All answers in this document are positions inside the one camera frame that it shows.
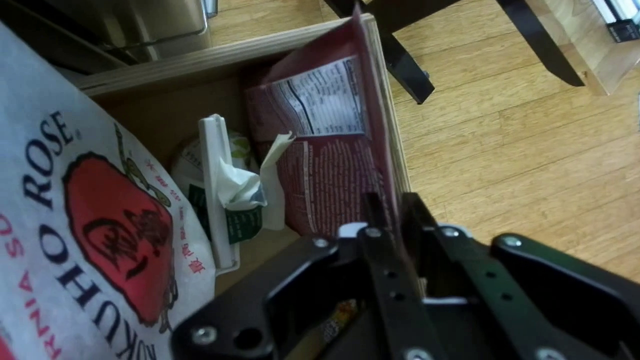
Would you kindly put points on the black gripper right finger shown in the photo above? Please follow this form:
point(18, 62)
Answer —
point(477, 306)

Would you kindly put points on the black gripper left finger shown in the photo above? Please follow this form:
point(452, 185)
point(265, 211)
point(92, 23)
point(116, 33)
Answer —
point(404, 320)

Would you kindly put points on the maroon basmati rice bag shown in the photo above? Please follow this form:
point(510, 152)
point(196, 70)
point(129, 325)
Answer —
point(328, 99)

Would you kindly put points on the white Kokuho Rose rice bag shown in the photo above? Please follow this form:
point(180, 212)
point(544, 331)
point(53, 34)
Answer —
point(100, 254)

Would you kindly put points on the pulled out wooden tray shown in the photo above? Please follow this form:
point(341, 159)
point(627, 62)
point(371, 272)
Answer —
point(161, 103)

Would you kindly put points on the white clipped green bag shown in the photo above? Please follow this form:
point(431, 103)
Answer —
point(233, 196)

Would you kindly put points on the stainless steel refrigerator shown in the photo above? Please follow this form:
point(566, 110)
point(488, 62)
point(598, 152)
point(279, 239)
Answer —
point(87, 36)

